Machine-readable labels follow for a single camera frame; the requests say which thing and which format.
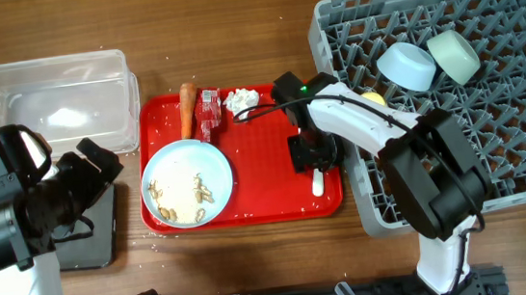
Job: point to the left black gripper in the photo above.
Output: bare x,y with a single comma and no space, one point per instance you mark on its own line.
89,171

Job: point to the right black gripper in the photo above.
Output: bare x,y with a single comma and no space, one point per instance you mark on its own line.
314,151

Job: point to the white plastic spoon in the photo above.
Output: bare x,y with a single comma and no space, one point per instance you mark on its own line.
318,183

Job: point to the yellow plastic cup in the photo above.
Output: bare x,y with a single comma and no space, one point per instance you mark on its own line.
375,97

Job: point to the light blue bowl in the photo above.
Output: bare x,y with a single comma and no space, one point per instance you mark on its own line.
408,66

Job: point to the green bowl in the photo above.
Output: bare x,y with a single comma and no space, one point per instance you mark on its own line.
455,56

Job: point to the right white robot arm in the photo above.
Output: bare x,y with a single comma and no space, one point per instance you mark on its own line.
434,175

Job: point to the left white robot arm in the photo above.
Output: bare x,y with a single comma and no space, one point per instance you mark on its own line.
28,262

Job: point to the grey dishwasher rack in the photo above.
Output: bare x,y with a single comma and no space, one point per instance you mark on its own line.
348,36

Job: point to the black rectangular tray bin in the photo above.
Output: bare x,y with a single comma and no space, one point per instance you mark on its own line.
97,251

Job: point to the red plastic serving tray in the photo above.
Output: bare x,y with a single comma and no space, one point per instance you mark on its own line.
266,187

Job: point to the crumpled white tissue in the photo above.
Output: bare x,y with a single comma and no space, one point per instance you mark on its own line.
239,101

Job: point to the red snack wrapper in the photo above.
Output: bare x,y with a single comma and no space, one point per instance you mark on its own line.
208,112

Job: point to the clear plastic storage bin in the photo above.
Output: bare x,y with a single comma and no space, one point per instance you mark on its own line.
71,97

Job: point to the light blue plate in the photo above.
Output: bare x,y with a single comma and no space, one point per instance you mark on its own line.
189,157

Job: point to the orange carrot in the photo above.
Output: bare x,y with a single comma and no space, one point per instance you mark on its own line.
187,100

